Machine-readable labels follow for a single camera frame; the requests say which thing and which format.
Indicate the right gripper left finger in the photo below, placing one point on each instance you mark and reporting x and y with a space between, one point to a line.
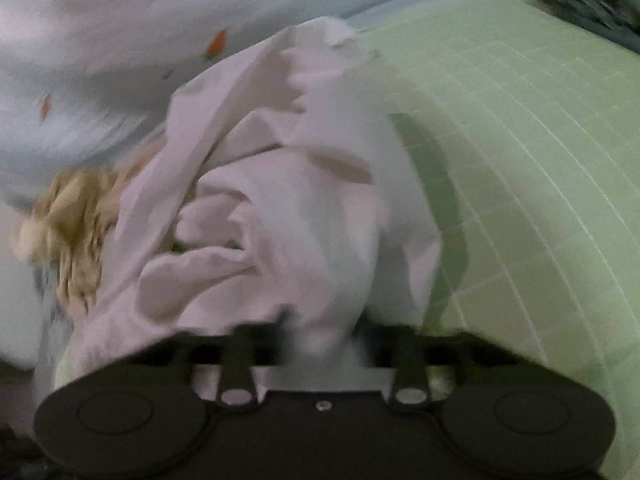
248 346

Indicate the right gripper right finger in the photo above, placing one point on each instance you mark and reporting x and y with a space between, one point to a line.
399 349

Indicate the white garment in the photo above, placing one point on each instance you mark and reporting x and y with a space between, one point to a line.
281 185

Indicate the beige garment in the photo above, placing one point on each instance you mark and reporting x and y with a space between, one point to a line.
69 223

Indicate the green grid cutting mat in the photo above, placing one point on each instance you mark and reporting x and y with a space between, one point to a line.
525 133

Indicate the light blue carrot-print sheet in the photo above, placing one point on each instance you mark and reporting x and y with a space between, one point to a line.
82 81

